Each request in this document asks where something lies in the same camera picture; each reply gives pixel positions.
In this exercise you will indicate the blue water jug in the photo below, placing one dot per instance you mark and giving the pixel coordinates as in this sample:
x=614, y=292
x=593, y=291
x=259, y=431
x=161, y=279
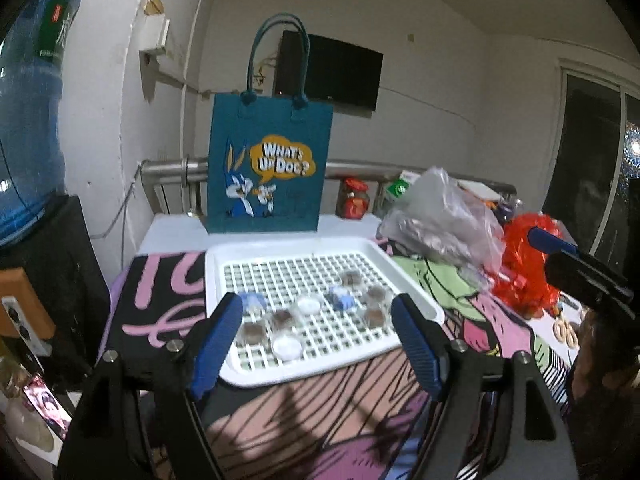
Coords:
x=32, y=163

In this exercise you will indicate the green white carton box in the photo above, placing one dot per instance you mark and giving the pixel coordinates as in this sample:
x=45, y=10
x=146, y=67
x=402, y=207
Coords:
x=390, y=192

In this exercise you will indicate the steel bed rail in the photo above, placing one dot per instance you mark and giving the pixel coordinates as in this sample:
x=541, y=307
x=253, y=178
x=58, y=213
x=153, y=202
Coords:
x=191, y=173

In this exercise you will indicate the red plastic bag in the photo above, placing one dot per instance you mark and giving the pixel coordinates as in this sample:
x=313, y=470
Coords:
x=521, y=284

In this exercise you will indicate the large brown cube packet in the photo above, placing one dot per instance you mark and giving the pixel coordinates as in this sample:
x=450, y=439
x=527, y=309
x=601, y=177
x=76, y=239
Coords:
x=252, y=334

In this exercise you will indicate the blue clip with white flower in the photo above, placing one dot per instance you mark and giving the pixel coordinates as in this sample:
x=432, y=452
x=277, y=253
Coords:
x=253, y=302

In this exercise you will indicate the clear round plastic jar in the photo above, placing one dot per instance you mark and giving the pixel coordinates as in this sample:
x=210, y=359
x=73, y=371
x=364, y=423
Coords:
x=307, y=305

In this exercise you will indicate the black wall television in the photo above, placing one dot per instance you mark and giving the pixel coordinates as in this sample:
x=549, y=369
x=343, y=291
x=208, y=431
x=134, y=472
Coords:
x=337, y=71

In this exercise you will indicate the white perforated plastic tray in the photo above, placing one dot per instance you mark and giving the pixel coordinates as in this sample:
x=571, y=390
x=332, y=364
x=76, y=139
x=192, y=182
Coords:
x=282, y=270

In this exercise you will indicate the teal Bugs Bunny tote bag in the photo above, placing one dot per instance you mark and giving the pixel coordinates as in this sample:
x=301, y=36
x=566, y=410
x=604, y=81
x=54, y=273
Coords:
x=266, y=155

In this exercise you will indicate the black cabinet at left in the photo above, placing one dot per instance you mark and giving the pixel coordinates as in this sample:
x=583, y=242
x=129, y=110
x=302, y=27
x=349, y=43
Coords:
x=58, y=259

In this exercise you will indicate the brown cube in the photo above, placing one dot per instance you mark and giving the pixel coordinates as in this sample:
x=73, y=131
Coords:
x=352, y=278
x=282, y=320
x=377, y=296
x=375, y=317

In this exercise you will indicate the black pink printed table mat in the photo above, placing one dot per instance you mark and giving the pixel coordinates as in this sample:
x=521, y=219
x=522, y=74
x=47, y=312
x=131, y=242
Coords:
x=364, y=421

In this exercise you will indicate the blue U-shaped clip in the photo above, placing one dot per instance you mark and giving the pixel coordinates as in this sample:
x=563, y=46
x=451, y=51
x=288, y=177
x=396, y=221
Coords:
x=340, y=298

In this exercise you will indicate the clear round container lid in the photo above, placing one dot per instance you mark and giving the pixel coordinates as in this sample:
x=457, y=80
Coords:
x=287, y=347

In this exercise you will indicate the clear crumpled plastic bag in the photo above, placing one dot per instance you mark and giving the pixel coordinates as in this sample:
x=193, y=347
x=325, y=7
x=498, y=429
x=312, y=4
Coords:
x=439, y=220

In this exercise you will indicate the red lidded glass jar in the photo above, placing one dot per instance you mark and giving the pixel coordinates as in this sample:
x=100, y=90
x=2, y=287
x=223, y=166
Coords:
x=353, y=199

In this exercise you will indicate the brown cube back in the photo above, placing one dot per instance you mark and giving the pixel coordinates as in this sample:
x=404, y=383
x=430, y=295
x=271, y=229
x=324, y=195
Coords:
x=352, y=278

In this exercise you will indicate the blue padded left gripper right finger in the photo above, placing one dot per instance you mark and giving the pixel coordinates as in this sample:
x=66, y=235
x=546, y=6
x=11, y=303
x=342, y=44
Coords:
x=425, y=345

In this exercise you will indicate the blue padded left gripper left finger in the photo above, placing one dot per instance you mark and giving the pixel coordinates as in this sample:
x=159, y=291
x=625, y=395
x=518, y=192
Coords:
x=209, y=343

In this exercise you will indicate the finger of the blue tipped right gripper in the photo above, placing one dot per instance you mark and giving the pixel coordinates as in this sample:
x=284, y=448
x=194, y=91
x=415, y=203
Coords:
x=548, y=243

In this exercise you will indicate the smartphone with lit screen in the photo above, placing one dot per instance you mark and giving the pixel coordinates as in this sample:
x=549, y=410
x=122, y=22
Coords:
x=47, y=406

